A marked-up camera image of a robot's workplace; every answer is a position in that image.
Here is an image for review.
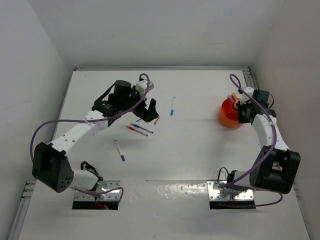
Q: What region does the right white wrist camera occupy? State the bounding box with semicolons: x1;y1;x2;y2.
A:
239;86;254;104

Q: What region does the purple capped white pen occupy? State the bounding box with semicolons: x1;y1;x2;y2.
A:
114;140;126;162

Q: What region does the red ballpoint pen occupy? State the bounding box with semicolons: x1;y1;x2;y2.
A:
125;125;148;137

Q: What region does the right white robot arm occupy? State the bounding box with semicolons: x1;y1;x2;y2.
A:
227;87;301;194

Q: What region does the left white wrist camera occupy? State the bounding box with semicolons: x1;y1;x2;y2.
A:
135;79;154;96

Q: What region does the lilac marker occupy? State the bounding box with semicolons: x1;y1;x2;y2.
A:
227;94;234;103

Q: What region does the blue ballpoint pen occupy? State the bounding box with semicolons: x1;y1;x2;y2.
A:
130;123;154;134

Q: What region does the grey orange marker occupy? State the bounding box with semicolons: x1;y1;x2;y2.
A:
231;92;239;103

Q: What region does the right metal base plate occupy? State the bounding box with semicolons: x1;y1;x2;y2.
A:
207;180;254;202

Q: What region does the metal base plate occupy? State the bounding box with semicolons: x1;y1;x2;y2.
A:
74;180;122;202
207;180;254;202

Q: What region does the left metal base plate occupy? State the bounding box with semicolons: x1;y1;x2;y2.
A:
74;180;122;202

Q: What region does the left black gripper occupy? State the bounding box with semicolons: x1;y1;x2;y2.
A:
119;85;158;122

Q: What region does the pink glue bottle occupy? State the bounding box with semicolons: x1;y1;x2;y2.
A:
233;102;238;111

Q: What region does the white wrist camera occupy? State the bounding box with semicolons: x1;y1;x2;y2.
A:
239;86;254;104
135;79;154;96

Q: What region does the orange divided container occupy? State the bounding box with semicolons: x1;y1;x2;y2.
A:
218;99;243;129

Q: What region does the blue capped white pen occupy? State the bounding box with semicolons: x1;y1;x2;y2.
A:
170;96;176;116

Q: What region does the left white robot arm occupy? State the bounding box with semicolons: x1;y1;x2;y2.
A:
30;73;159;196

